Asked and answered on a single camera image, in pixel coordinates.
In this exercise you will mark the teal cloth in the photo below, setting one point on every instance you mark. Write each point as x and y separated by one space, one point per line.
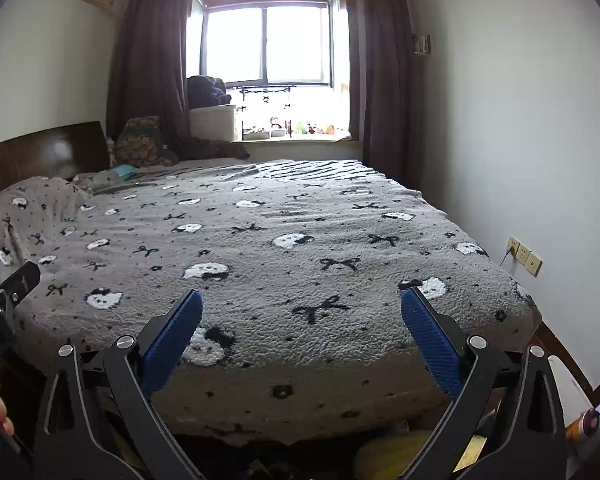
124 171

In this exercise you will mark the window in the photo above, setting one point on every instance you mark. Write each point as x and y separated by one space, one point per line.
235 40

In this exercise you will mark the dark brown cloth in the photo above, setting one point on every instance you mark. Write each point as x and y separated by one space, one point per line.
210 149

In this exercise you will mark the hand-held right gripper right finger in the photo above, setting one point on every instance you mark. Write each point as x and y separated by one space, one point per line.
430 340

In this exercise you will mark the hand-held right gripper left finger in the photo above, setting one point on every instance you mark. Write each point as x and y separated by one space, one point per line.
172 340

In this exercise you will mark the dark brown curtain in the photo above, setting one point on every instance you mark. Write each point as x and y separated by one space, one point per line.
387 75
150 60

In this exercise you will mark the black drying rack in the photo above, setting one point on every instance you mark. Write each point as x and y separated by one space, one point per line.
266 97

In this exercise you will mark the patterned brown pillow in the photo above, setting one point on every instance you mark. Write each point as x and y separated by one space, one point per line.
142 142

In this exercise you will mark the grey printed pillow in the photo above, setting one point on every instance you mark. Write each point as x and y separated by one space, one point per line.
30 200

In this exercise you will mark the dark clothes pile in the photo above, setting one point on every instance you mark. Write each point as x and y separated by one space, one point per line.
207 91

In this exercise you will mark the white storage box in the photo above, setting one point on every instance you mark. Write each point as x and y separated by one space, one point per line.
212 124

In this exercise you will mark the row of small figurines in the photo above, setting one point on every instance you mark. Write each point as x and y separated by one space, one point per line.
305 128

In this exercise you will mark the wall switch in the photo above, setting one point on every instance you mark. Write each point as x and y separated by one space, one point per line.
422 44

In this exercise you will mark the beige wall socket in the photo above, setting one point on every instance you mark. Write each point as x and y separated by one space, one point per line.
516 249
533 265

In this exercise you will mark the wooden bed frame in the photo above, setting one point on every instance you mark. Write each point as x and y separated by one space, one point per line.
562 360

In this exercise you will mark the orange bottle with silver cap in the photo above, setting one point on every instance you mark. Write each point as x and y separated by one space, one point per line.
581 430

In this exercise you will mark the dark wooden headboard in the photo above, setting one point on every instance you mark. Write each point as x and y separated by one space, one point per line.
40 152

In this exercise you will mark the grey printed fleece blanket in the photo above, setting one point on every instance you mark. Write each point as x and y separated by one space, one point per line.
280 260

